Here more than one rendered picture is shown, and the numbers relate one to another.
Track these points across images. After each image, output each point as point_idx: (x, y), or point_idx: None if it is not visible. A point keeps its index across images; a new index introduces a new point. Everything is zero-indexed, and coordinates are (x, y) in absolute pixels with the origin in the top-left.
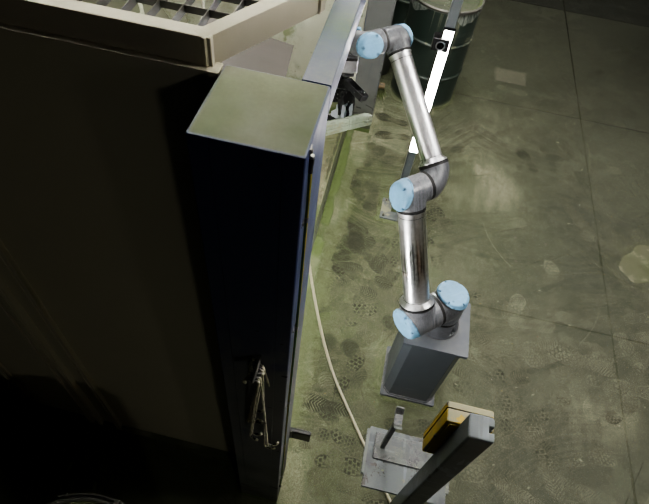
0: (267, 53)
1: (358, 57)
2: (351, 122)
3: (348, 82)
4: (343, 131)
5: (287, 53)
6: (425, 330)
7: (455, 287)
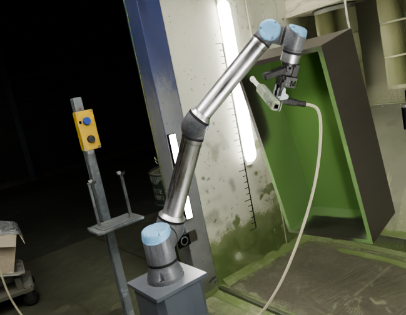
0: (310, 45)
1: (286, 50)
2: (264, 94)
3: (279, 66)
4: (261, 97)
5: (311, 47)
6: None
7: (157, 230)
